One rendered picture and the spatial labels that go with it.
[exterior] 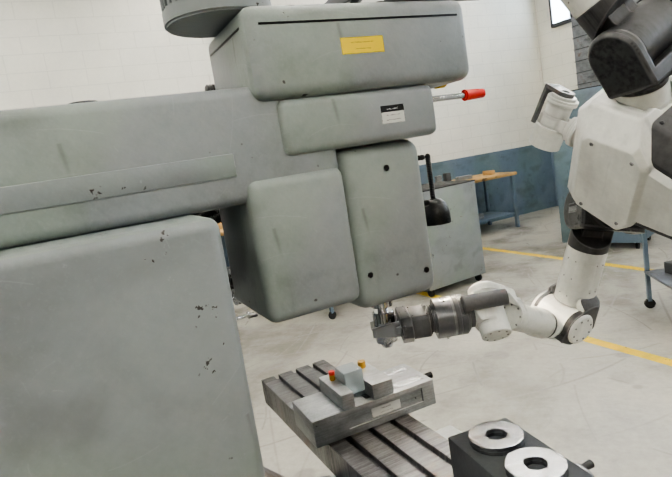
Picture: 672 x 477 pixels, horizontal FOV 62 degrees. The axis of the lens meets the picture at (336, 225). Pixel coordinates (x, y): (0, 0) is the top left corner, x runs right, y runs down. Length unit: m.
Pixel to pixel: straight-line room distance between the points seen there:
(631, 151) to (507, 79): 9.43
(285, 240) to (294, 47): 0.34
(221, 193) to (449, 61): 0.53
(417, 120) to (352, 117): 0.14
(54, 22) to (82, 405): 7.12
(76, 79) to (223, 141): 6.74
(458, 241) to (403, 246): 4.86
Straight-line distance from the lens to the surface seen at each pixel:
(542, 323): 1.38
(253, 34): 0.99
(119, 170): 0.93
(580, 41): 10.42
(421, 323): 1.21
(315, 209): 1.00
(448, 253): 5.89
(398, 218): 1.11
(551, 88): 1.26
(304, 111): 1.00
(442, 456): 1.37
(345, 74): 1.04
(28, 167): 0.93
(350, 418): 1.46
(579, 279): 1.41
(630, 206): 1.14
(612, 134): 1.08
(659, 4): 1.11
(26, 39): 7.76
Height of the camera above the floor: 1.63
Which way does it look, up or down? 7 degrees down
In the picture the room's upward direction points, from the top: 9 degrees counter-clockwise
